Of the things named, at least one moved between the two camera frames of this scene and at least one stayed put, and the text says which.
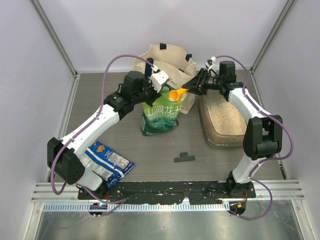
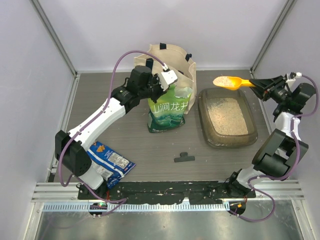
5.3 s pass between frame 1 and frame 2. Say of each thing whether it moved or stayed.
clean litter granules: stayed
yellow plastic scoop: moved
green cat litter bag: moved
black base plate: stayed
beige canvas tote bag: stayed
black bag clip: stayed
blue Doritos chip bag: stayed
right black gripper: moved
